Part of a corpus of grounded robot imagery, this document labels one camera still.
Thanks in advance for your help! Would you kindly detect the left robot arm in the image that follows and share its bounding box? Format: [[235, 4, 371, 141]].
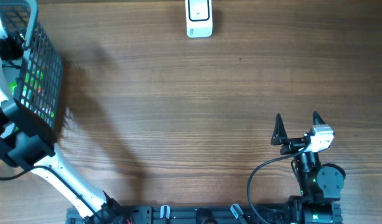
[[0, 98, 125, 223]]

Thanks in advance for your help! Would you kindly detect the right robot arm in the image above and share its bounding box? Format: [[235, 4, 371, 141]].
[[271, 111, 346, 223]]

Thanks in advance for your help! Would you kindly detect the white barcode scanner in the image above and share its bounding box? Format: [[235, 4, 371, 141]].
[[185, 0, 213, 39]]

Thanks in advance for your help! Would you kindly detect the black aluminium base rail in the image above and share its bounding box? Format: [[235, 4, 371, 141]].
[[65, 203, 343, 224]]

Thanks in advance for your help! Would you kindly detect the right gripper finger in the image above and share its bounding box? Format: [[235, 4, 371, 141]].
[[313, 111, 325, 126], [271, 113, 287, 146]]

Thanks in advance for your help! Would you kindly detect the grey plastic mesh basket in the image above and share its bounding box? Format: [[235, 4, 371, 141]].
[[0, 1, 63, 130]]

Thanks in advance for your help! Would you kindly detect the green snack bag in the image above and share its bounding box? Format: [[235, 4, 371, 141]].
[[9, 81, 17, 95]]

